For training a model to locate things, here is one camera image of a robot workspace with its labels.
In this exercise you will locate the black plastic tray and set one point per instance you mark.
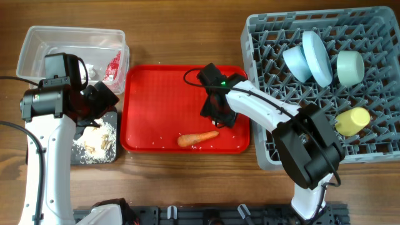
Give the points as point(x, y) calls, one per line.
point(109, 156)

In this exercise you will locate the white napkin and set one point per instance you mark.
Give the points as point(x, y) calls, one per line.
point(90, 71)

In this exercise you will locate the yellow plastic cup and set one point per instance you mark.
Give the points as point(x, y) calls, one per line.
point(352, 121)

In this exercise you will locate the light blue bowl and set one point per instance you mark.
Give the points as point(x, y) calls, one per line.
point(296, 62)

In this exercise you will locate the red serving tray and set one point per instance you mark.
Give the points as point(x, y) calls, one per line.
point(160, 105)

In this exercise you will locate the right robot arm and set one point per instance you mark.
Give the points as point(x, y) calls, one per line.
point(308, 147)

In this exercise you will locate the grey dishwasher rack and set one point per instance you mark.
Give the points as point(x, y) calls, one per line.
point(371, 31)

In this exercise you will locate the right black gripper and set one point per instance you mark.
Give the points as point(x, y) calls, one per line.
point(228, 119)

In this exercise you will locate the clear plastic bin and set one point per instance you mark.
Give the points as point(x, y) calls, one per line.
point(93, 45)

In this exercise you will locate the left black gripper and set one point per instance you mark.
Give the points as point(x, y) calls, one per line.
point(105, 104)

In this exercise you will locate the mint green bowl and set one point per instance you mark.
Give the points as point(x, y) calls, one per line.
point(350, 68)

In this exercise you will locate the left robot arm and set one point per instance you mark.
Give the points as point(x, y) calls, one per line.
point(61, 107)

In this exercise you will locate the orange carrot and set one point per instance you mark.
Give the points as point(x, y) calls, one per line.
point(192, 139)

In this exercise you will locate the light blue plate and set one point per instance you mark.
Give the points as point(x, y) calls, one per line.
point(317, 58)

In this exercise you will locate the rice and food scraps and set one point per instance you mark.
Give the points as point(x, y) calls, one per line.
point(97, 140)

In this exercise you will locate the red sauce packet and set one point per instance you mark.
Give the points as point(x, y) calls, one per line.
point(113, 77)

